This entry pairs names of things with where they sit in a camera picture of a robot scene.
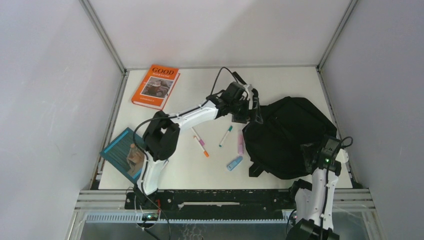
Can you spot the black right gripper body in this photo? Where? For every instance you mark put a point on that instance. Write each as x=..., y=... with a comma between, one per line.
x=308, y=149

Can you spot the orange capped white marker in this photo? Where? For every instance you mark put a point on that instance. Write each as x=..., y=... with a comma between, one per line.
x=201, y=146

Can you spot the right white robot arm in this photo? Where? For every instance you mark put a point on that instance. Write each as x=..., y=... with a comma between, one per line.
x=314, y=200

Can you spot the black student backpack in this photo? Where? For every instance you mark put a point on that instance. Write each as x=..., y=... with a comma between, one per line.
x=275, y=146

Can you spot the teal humor book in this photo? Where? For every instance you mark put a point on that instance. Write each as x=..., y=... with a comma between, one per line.
x=125, y=156

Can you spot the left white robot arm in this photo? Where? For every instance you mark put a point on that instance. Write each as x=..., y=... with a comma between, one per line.
x=162, y=133

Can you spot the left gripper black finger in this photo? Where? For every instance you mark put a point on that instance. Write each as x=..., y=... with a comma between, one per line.
x=255, y=112
x=240, y=118

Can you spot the green capped white marker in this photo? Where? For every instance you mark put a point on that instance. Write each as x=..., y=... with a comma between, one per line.
x=221, y=143

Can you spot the black front mounting rail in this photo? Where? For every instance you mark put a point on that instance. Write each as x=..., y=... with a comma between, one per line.
x=207, y=204

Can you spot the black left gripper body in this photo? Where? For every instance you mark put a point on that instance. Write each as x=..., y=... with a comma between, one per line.
x=240, y=107

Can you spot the pink highlighter pen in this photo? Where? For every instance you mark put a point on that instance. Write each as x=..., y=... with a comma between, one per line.
x=240, y=143

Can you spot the orange Good Morning book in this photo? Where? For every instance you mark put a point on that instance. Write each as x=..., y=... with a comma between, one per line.
x=156, y=87

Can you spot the white slotted cable duct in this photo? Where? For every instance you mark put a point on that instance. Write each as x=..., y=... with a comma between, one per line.
x=132, y=217

